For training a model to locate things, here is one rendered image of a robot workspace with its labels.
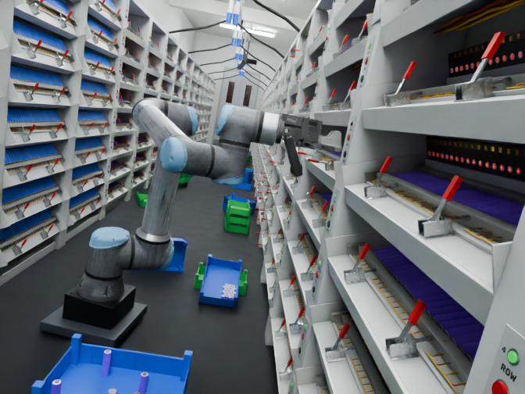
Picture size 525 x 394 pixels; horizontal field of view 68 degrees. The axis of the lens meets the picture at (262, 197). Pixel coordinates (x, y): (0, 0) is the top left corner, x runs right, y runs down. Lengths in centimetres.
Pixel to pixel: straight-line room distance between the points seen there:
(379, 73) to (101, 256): 125
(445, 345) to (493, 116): 32
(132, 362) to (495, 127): 96
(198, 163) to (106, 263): 81
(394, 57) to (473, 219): 52
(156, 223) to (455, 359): 134
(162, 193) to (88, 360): 75
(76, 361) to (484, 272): 96
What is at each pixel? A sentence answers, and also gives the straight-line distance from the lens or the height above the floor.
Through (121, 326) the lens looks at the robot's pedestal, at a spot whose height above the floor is 6.
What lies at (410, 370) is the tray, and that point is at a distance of 63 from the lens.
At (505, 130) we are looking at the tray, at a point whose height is 104.
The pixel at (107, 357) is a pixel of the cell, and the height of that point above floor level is 38.
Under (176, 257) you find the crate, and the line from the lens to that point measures 255.
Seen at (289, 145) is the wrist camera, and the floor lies 95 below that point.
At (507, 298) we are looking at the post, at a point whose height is 89.
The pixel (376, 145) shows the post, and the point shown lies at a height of 100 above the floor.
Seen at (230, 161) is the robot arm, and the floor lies 88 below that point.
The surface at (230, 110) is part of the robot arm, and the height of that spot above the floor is 101.
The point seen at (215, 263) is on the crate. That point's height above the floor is 12.
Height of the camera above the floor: 100
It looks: 11 degrees down
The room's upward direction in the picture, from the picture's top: 11 degrees clockwise
